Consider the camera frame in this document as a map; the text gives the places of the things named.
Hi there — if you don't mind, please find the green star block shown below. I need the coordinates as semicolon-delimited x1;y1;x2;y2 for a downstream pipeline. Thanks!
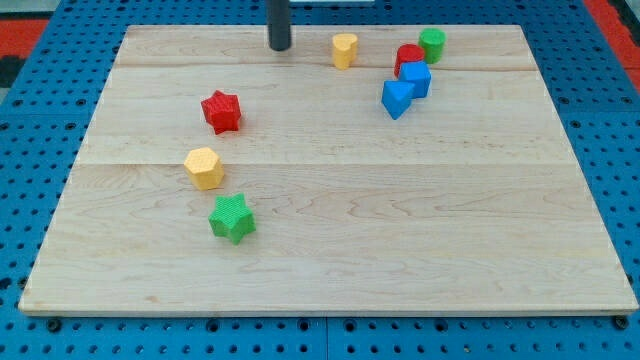
208;193;256;245

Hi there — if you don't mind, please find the blue triangle block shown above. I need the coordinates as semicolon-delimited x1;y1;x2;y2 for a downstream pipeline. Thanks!
381;80;415;120

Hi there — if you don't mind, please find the red star block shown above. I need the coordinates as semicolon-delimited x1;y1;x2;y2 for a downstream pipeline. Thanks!
201;90;242;135

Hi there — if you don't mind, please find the light wooden board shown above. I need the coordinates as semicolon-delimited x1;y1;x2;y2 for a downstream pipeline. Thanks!
19;25;638;318

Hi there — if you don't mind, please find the yellow hexagon block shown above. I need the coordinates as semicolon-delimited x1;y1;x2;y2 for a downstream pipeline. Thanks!
183;147;224;190

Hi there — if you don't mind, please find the yellow heart block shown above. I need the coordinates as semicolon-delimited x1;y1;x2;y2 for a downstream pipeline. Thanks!
332;33;358;70

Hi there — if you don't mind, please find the blue cube block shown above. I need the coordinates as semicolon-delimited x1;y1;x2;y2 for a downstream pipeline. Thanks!
399;61;432;98

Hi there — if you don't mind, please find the red cylinder block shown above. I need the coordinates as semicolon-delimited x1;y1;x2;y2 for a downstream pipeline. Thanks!
394;44;424;78

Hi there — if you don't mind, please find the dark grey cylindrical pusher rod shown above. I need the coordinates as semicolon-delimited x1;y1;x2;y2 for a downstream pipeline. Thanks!
266;0;291;52

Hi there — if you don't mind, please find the green cylinder block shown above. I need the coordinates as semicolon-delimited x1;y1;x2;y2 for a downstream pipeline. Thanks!
418;28;447;64

